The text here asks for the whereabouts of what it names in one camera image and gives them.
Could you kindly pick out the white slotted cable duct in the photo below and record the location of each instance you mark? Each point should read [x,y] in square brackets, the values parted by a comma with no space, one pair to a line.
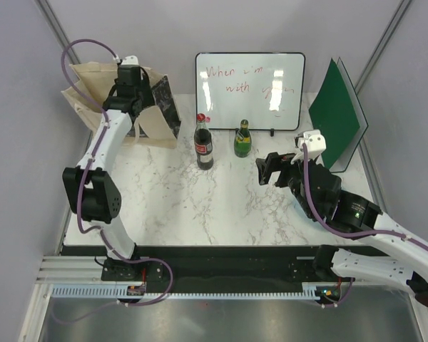
[90,291]

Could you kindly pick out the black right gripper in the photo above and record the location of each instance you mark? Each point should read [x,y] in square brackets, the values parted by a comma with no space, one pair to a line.
[273,162]

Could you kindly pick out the beige canvas tote bag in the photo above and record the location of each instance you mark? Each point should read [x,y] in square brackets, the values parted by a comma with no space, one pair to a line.
[157,125]

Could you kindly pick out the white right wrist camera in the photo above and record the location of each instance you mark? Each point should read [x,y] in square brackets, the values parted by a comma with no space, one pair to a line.
[315,144]

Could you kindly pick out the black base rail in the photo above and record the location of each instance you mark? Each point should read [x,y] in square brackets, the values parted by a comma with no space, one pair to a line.
[241,268]

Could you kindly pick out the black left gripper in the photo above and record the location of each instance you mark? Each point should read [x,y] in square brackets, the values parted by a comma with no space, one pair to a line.
[142,80]

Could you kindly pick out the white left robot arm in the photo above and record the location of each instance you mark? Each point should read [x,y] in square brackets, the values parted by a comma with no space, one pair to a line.
[92,194]

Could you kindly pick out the small whiteboard black frame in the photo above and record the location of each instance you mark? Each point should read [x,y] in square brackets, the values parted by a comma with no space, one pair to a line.
[263,88]

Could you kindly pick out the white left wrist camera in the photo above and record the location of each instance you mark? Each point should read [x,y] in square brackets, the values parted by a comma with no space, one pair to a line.
[126,61]

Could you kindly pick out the green Perrier bottle middle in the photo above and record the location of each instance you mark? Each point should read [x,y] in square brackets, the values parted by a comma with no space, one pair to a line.
[243,141]

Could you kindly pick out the Coca-Cola glass bottle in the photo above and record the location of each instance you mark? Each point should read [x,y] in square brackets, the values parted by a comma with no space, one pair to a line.
[203,143]

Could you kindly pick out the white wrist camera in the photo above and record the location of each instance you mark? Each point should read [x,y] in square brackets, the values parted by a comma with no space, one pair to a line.
[126,61]
[315,144]

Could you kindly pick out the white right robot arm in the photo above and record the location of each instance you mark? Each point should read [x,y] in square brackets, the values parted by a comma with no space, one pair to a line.
[352,217]

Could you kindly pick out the green folder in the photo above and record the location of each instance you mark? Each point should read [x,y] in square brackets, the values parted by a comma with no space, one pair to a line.
[338,114]

